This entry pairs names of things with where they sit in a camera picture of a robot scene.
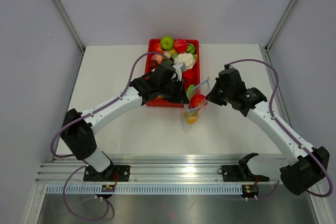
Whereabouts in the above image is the clear zip top bag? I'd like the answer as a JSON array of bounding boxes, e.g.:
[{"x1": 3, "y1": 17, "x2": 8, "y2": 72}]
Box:
[{"x1": 183, "y1": 78, "x2": 210, "y2": 125}]

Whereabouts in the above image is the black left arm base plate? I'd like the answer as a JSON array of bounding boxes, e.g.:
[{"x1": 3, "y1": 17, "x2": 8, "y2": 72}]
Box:
[{"x1": 83, "y1": 164, "x2": 130, "y2": 182}]

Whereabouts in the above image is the red apple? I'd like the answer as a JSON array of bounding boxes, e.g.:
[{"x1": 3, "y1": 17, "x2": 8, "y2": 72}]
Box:
[{"x1": 173, "y1": 39, "x2": 188, "y2": 54}]

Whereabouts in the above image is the red tomato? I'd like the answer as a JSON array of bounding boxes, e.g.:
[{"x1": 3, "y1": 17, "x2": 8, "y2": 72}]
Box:
[{"x1": 190, "y1": 93, "x2": 205, "y2": 109}]

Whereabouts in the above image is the red plastic tray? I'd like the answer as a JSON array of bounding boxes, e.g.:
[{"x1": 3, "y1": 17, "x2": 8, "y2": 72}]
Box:
[{"x1": 144, "y1": 38, "x2": 201, "y2": 108}]

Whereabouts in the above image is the dark red onion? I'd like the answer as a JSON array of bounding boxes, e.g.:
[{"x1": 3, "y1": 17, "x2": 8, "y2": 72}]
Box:
[{"x1": 149, "y1": 60, "x2": 159, "y2": 69}]

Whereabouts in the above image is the aluminium frame post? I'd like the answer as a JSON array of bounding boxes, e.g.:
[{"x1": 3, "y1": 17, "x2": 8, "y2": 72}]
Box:
[
  {"x1": 52, "y1": 0, "x2": 86, "y2": 55},
  {"x1": 265, "y1": 0, "x2": 299, "y2": 53}
]

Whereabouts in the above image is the right aluminium frame post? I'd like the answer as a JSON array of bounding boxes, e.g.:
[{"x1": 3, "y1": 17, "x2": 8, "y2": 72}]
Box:
[{"x1": 265, "y1": 0, "x2": 299, "y2": 53}]

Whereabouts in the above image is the white slotted cable duct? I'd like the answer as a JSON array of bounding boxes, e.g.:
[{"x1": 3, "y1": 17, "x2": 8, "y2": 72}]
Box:
[{"x1": 46, "y1": 184, "x2": 244, "y2": 196}]

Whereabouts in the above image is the red bell pepper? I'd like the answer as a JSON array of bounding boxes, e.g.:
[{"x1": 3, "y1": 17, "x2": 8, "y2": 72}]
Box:
[{"x1": 182, "y1": 69, "x2": 196, "y2": 84}]

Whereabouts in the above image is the green cucumber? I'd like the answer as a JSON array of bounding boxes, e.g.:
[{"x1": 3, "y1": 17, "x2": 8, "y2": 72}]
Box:
[{"x1": 186, "y1": 84, "x2": 196, "y2": 97}]

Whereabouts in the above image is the yellow lemon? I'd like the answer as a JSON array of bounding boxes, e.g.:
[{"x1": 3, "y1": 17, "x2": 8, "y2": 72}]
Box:
[{"x1": 169, "y1": 49, "x2": 177, "y2": 54}]

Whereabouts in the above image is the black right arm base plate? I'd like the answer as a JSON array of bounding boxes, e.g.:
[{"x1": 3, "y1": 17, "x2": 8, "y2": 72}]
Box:
[{"x1": 217, "y1": 165, "x2": 270, "y2": 183}]

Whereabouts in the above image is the yellow orange mango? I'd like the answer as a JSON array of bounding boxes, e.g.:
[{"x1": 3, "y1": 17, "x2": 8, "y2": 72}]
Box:
[{"x1": 183, "y1": 111, "x2": 199, "y2": 124}]

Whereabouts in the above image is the dark green round vegetable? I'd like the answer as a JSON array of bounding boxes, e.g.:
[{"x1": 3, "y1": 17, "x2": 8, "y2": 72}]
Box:
[{"x1": 186, "y1": 43, "x2": 196, "y2": 55}]

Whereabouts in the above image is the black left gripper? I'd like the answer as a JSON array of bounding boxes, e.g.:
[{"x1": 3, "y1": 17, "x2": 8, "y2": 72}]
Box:
[{"x1": 158, "y1": 78, "x2": 188, "y2": 104}]

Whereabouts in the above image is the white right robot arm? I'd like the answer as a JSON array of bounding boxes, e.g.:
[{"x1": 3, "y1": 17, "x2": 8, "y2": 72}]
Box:
[{"x1": 206, "y1": 68, "x2": 333, "y2": 195}]

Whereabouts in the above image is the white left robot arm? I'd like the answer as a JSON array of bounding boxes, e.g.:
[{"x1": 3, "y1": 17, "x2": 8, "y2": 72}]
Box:
[{"x1": 60, "y1": 63, "x2": 189, "y2": 181}]

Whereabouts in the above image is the white cauliflower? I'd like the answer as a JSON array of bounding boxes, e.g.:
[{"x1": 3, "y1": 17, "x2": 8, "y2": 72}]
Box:
[{"x1": 174, "y1": 52, "x2": 196, "y2": 70}]

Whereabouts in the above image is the garlic bulb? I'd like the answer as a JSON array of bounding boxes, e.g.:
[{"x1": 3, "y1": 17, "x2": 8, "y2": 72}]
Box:
[{"x1": 163, "y1": 51, "x2": 172, "y2": 60}]

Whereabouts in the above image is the left aluminium frame post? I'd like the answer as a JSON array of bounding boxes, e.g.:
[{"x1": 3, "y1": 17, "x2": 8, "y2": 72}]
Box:
[{"x1": 52, "y1": 0, "x2": 86, "y2": 55}]

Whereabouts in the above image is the green apple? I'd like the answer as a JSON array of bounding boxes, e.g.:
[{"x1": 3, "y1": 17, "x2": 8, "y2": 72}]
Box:
[{"x1": 160, "y1": 36, "x2": 174, "y2": 51}]

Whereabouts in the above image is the pink peach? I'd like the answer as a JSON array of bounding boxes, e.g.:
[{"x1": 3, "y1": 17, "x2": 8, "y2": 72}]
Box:
[{"x1": 151, "y1": 54, "x2": 164, "y2": 64}]

